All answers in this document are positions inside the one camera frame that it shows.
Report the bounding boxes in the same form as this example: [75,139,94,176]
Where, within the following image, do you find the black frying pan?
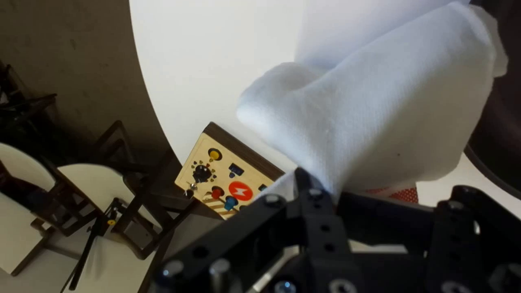
[462,0,521,201]

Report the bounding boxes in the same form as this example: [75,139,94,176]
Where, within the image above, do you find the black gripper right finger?
[339,184,521,293]

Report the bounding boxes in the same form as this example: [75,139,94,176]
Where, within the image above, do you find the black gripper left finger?
[153,168,355,293]

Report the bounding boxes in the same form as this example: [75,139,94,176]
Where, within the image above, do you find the wooden board colourful pieces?
[174,121,286,222]

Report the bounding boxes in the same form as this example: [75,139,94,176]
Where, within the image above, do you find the white towel red stripes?
[234,0,509,206]

